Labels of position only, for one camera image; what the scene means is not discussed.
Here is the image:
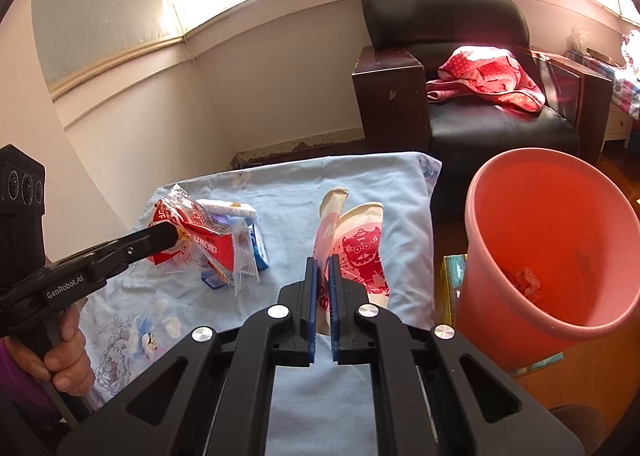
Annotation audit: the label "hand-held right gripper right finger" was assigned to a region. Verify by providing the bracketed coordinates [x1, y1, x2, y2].
[327, 256, 586, 456]

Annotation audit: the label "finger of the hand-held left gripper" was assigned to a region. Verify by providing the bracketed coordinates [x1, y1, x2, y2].
[75, 222, 180, 287]

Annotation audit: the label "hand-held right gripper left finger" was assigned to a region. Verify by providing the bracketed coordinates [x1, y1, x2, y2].
[56, 257, 321, 456]

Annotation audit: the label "clear snack packet red print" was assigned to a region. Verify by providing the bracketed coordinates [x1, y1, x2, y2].
[145, 184, 261, 295]

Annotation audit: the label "red lion print paper cup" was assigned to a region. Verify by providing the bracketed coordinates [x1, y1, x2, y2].
[327, 202, 392, 309]

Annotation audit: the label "blue tissue packet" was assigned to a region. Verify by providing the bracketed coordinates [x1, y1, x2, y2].
[247, 223, 271, 271]

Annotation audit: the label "white purple wrapper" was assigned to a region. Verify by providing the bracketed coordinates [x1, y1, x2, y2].
[195, 198, 257, 224]

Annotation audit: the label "pink floral paper cup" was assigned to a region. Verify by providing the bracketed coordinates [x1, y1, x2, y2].
[500, 263, 543, 297]

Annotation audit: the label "pink plastic bucket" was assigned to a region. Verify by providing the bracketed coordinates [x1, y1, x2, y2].
[454, 148, 640, 372]

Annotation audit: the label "person's left hand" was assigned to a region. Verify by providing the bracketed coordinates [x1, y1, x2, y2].
[5, 303, 97, 399]

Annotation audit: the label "light blue floral cloth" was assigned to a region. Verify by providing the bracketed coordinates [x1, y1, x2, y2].
[77, 151, 443, 456]

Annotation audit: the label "printed cardboard box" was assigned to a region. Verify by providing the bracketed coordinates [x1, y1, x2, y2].
[440, 254, 563, 377]

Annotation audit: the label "red dotted blanket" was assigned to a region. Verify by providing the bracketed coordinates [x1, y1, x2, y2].
[426, 46, 546, 112]

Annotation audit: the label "black leather armchair wooden arms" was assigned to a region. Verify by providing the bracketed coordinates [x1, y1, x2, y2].
[351, 0, 615, 224]

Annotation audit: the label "table with checkered cloth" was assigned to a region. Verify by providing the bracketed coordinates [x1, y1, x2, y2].
[567, 48, 640, 151]

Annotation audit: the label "patterned cloth bundle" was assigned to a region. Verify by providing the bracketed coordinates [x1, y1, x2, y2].
[620, 30, 640, 74]

